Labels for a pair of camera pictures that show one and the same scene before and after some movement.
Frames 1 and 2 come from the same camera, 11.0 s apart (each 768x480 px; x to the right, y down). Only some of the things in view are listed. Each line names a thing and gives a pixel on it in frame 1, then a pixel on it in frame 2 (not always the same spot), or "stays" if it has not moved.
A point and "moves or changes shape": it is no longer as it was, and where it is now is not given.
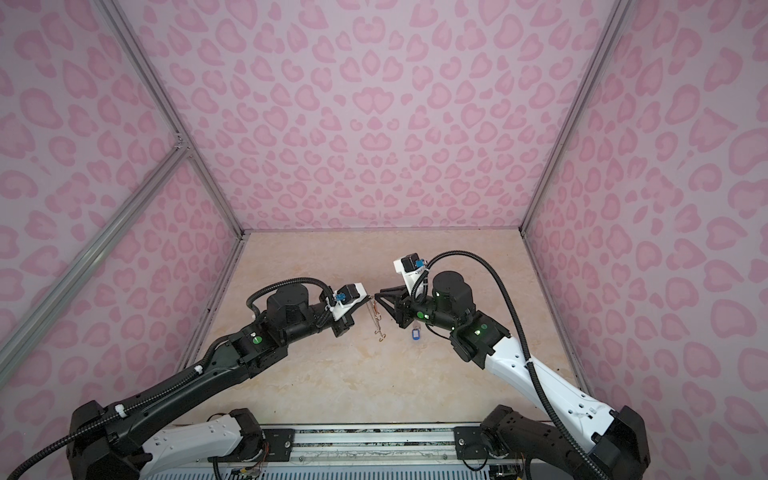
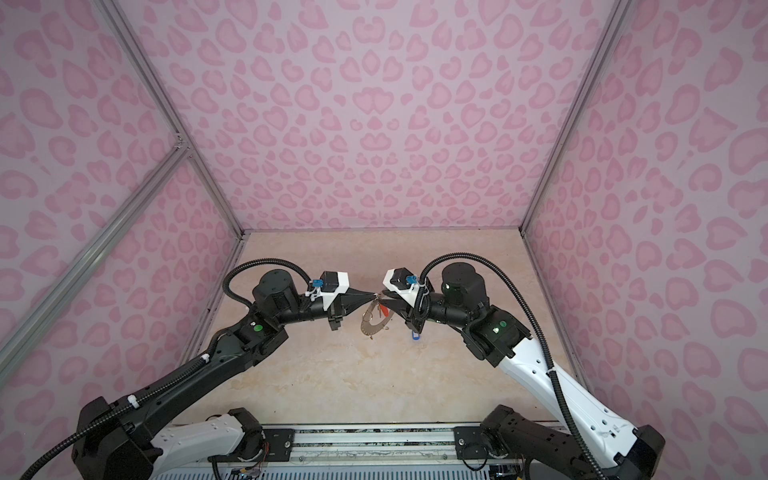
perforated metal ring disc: [378, 318] moves or changes shape
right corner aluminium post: [610, 35] stays
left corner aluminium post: [164, 98] stays
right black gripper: [403, 304] stays
